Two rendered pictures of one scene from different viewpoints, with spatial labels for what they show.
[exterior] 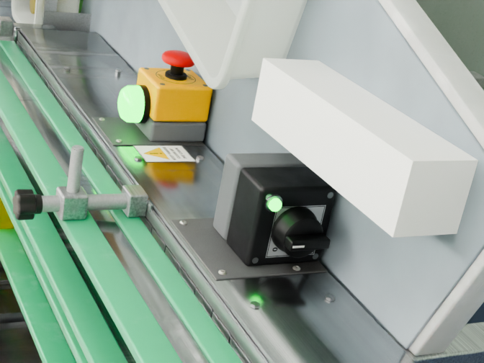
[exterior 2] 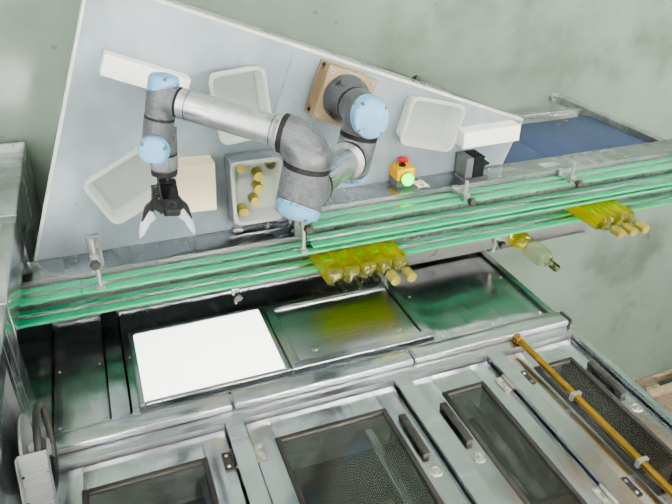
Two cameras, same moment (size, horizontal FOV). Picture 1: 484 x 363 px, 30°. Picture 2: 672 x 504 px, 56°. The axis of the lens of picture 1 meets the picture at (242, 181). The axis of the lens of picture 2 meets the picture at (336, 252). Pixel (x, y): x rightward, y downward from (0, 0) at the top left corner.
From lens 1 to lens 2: 248 cm
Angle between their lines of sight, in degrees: 72
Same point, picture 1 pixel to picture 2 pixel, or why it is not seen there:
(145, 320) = (508, 190)
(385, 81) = (482, 119)
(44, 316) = (439, 243)
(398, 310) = (497, 159)
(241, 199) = (477, 164)
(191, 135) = not seen: hidden behind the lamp
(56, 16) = not seen: hidden behind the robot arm
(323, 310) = (494, 169)
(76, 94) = (379, 196)
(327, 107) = (493, 130)
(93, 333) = (485, 213)
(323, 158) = (494, 140)
